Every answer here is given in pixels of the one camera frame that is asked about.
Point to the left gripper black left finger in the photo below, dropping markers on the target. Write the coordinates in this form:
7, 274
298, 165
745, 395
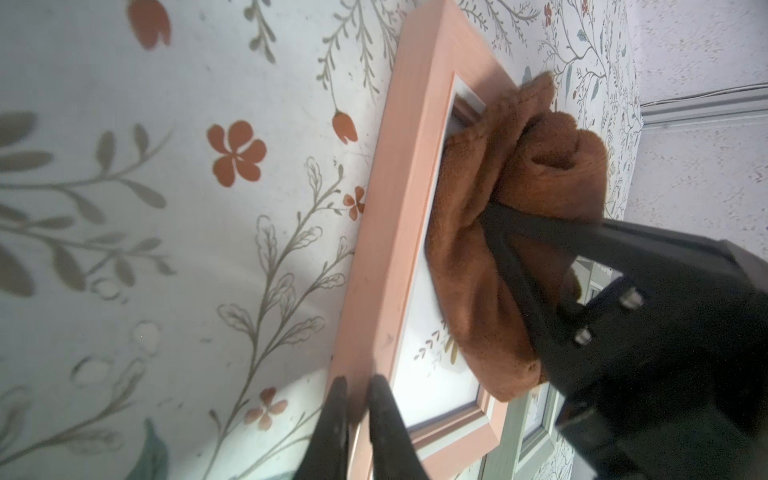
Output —
326, 457

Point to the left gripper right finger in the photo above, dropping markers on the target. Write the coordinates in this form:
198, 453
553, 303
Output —
394, 457

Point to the pink picture frame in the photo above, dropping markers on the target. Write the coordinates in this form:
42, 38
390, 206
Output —
442, 67

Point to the green picture frame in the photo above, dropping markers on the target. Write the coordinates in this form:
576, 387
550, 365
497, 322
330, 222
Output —
530, 446

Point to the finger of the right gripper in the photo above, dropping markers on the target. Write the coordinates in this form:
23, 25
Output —
534, 256

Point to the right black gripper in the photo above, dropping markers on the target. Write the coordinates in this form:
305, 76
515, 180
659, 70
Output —
665, 371

